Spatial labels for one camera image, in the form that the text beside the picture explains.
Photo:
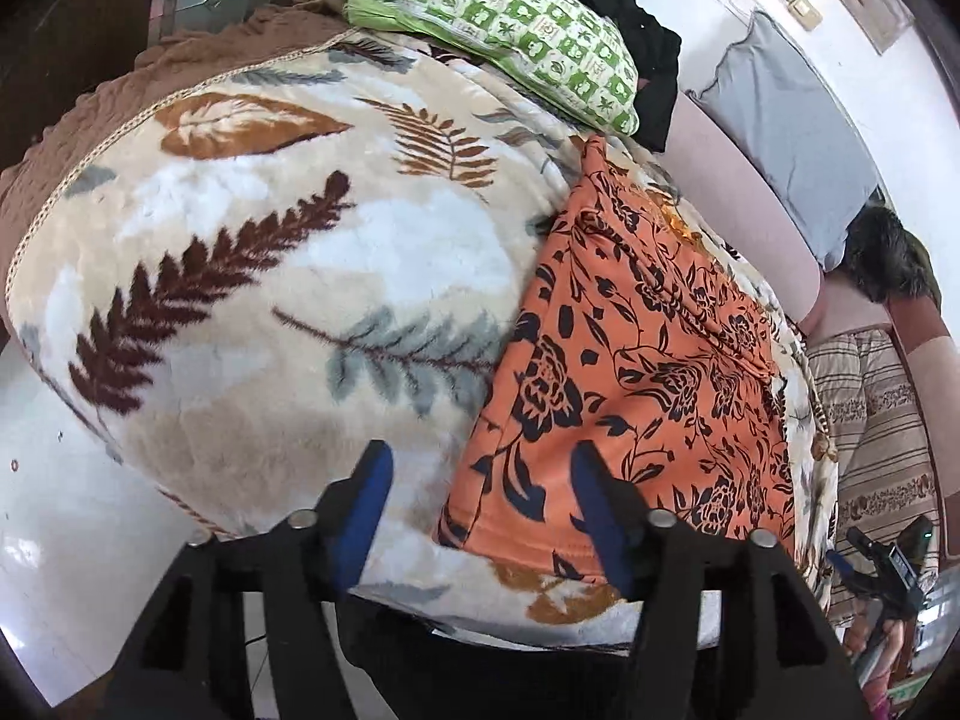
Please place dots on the green checked pillow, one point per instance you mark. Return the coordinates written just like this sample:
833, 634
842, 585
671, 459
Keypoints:
517, 30

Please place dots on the pink sofa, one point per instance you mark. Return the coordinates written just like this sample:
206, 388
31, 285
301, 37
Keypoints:
742, 225

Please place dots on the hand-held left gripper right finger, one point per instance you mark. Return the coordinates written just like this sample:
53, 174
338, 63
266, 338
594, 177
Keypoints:
600, 532

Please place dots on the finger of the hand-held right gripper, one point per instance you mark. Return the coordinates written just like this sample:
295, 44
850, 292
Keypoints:
844, 570
866, 546

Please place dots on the orange floral shirt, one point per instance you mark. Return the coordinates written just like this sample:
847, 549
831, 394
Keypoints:
645, 375

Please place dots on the black cloth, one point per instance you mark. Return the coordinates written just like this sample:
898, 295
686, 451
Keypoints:
637, 37

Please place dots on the grey pillow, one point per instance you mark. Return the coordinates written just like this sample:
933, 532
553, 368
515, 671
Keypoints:
787, 135

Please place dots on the person's right hand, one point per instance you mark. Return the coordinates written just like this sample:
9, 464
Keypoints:
881, 637

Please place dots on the dark furry cloth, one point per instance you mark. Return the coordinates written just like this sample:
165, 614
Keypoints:
885, 247

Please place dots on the striped floral cushion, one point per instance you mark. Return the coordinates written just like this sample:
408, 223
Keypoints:
874, 450

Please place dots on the brown ruffled bed cover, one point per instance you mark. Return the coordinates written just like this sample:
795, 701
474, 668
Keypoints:
187, 67

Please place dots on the wooden door with leaded glass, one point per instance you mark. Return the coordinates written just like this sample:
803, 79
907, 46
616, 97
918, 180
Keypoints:
75, 0

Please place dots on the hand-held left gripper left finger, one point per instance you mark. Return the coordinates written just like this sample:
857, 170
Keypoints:
371, 514

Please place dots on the olive brown cloth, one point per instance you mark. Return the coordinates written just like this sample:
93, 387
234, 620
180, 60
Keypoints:
926, 270

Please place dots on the beige double light switch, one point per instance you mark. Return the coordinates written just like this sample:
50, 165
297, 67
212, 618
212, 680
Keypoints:
793, 0

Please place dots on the leaf print fleece blanket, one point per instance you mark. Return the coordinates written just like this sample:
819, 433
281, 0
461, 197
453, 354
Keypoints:
300, 262

